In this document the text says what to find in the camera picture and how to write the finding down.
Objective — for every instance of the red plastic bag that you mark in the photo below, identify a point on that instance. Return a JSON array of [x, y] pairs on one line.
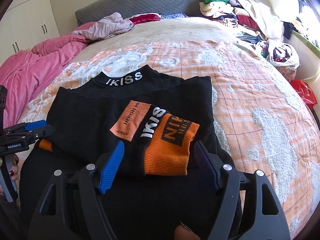
[[302, 92]]

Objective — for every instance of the dark hanging garment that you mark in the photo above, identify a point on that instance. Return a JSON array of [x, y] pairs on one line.
[[291, 28]]

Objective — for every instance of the grey quilted headboard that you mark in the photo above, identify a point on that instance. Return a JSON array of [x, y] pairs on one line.
[[150, 2]]

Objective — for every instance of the orange and white bed blanket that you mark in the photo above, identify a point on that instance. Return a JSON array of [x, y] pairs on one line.
[[250, 105]]

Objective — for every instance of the person's right hand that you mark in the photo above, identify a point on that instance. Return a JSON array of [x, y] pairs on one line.
[[190, 232]]

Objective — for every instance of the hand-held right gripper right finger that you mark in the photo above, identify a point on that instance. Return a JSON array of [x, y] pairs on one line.
[[207, 170]]

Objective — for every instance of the person's left hand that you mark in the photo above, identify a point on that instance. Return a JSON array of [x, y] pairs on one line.
[[14, 165]]

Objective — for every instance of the plastic bag of clothes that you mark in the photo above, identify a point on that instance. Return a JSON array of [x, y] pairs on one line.
[[280, 55]]

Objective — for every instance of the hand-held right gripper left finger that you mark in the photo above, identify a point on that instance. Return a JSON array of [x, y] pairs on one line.
[[111, 167]]

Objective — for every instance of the mauve crumpled garment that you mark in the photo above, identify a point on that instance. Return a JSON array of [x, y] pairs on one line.
[[110, 27]]

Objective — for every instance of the pink duvet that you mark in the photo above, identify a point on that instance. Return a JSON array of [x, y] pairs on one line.
[[37, 62]]

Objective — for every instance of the cream curtain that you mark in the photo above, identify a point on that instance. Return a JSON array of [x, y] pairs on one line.
[[267, 2]]

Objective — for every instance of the black sweater with orange cuffs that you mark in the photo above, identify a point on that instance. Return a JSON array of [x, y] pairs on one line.
[[87, 110]]

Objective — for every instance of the red cloth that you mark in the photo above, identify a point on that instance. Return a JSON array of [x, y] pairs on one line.
[[145, 19]]

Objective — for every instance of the window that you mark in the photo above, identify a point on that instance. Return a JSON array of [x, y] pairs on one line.
[[303, 0]]

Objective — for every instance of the white wardrobe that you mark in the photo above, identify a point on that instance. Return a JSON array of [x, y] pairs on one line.
[[30, 12]]

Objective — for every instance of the pile of mixed clothes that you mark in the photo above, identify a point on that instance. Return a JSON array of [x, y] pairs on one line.
[[225, 12]]

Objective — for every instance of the green window sill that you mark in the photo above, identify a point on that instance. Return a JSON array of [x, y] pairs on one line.
[[307, 42]]

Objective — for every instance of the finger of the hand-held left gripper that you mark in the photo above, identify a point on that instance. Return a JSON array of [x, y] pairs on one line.
[[43, 130], [36, 125]]

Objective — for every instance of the blue patterned cloth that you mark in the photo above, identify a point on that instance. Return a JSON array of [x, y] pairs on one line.
[[173, 16]]

